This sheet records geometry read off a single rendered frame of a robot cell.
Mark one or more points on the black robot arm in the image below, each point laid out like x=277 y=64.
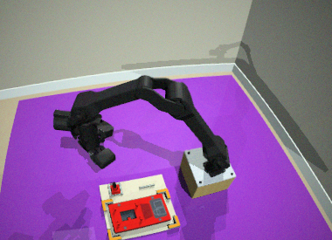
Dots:
x=177 y=102

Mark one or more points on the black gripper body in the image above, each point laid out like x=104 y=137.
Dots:
x=103 y=156

